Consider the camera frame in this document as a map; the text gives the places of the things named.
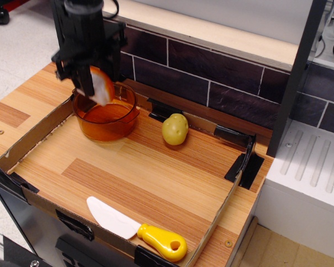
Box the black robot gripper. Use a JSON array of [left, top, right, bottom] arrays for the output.
[[53, 5, 127, 96]]

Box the white and orange toy sushi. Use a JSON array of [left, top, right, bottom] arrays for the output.
[[86, 66, 115, 106]]

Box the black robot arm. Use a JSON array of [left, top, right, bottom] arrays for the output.
[[51, 1, 127, 97]]

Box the transparent orange plastic pot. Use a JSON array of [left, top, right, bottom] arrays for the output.
[[72, 82, 140, 142]]

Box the brown cardboard fence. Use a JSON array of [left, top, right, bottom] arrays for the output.
[[0, 77, 265, 267]]

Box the yellow toy potato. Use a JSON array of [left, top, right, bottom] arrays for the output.
[[162, 113, 189, 145]]

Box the black caster wheel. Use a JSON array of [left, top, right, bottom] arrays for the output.
[[0, 0, 10, 25]]

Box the light wooden shelf board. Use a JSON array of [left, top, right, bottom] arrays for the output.
[[116, 1, 298, 71]]

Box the white ribbed drainer board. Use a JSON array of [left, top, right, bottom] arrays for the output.
[[266, 121, 334, 210]]

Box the dark left shelf post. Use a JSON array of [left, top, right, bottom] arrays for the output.
[[51, 1, 72, 68]]

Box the white toy knife yellow handle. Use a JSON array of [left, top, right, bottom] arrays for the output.
[[86, 196, 188, 262]]

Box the dark grey shelf post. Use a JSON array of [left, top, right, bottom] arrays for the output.
[[267, 1, 327, 157]]

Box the white cable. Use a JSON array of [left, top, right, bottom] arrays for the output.
[[324, 0, 334, 39]]

